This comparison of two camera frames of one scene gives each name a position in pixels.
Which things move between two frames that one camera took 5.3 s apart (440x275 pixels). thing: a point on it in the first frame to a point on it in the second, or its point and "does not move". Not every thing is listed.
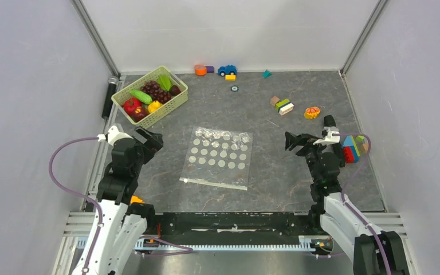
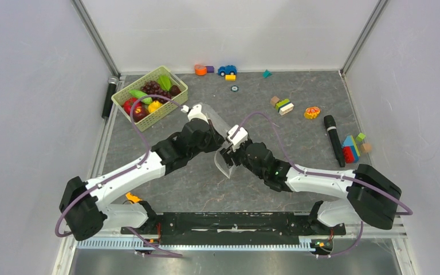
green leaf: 165,82 does not move
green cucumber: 146,98 does not move
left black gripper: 154,142 to 216,140
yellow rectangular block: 230,77 does not move
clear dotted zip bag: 218,157 to 223,128
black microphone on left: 113,81 does not move
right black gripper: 305,140 to 227,154
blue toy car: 228,70 does not move
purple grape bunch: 157,93 does not move
